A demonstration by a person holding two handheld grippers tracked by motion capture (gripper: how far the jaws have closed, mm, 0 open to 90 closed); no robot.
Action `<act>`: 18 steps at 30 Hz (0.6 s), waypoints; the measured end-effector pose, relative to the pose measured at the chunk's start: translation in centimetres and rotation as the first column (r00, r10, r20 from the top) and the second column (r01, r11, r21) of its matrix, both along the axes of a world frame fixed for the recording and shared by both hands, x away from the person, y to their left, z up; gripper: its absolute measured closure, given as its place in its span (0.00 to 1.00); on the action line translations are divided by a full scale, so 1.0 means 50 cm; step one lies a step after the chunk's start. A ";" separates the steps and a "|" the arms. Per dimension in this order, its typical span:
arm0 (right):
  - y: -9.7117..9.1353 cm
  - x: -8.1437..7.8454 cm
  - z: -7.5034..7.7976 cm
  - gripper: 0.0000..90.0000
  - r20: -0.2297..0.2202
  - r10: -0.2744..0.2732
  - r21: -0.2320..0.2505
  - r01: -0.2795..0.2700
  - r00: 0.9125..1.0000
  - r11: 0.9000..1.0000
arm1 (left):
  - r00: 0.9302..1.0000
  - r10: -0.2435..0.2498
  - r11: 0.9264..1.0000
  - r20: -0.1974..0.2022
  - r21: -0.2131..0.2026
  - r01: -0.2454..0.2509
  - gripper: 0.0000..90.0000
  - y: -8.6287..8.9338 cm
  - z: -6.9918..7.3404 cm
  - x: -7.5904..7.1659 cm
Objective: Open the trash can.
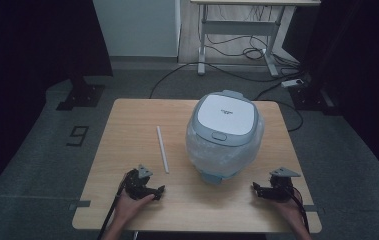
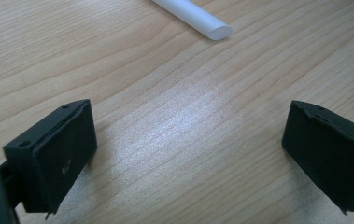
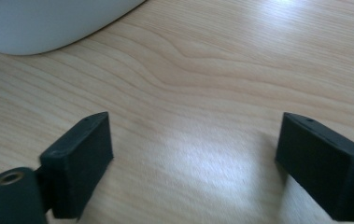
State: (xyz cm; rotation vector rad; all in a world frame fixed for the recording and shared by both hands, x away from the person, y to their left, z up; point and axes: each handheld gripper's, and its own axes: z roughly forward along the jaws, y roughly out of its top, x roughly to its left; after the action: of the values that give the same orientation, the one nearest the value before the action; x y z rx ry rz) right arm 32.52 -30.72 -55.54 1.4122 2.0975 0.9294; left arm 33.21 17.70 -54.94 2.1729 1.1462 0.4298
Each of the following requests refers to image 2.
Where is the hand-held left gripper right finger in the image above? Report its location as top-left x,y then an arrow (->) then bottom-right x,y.
281,100 -> 354,216

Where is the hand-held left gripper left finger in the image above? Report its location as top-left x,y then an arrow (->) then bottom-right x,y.
3,99 -> 98,216

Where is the white plastic tube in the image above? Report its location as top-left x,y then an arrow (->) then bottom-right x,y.
151,0 -> 234,41

